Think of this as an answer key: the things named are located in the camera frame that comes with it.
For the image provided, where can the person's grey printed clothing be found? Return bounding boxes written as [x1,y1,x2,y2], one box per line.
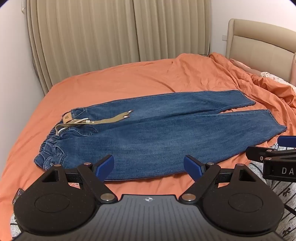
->
[9,142,296,241]

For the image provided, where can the white drawstring cord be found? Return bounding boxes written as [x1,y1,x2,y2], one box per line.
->
[55,118,91,135]

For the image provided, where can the orange bed sheet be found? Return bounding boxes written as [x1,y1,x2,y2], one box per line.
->
[0,53,296,209]

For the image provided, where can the tan fabric belt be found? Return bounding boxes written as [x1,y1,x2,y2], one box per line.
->
[62,110,134,127]

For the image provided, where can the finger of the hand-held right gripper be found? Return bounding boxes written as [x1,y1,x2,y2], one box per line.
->
[245,146,296,168]
[277,136,296,148]

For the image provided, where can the beige padded headboard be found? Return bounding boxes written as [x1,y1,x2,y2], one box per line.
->
[225,19,296,82]

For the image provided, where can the beige pleated curtain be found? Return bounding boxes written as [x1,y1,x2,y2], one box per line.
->
[133,0,212,62]
[26,0,139,95]

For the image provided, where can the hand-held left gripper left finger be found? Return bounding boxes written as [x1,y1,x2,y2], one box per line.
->
[43,155,117,204]

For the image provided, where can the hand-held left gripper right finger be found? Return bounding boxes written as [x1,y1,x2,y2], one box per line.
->
[179,155,255,204]

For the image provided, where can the orange duvet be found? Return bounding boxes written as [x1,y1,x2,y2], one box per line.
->
[208,52,296,145]

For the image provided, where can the blue denim pants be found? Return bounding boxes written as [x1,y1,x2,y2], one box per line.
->
[34,89,287,181]

